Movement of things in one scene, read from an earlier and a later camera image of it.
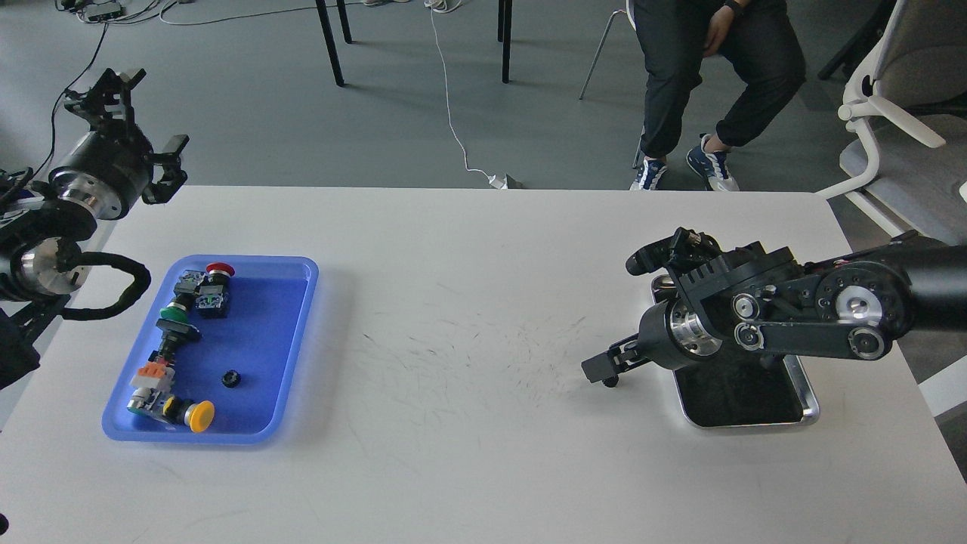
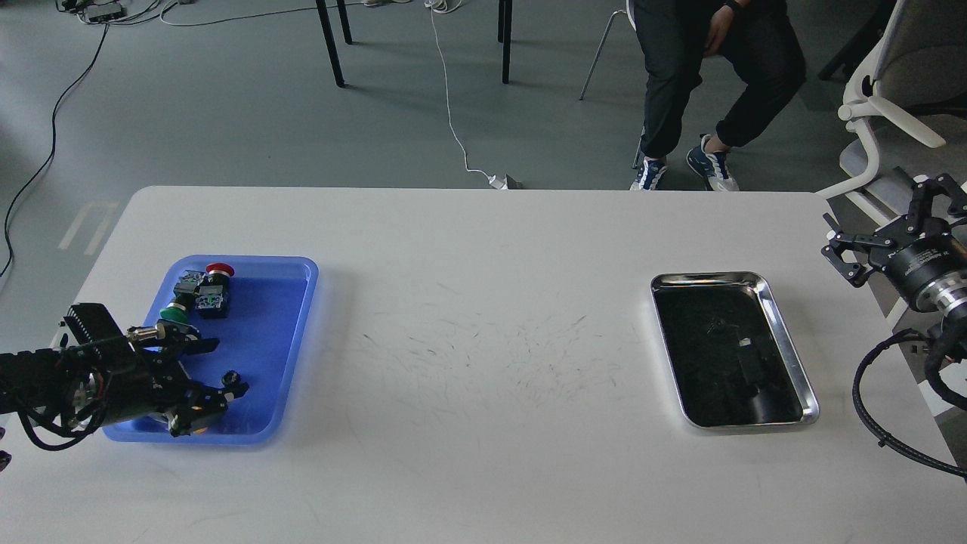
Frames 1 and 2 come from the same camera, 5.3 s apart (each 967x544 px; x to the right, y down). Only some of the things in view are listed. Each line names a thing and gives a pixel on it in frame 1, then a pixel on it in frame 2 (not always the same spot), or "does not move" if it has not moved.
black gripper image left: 111,168 → 107,381
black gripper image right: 668,332 → 930,251
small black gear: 231,378 does not move
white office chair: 909,98 does not move
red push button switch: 212,296 does not move
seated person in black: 675,38 does not move
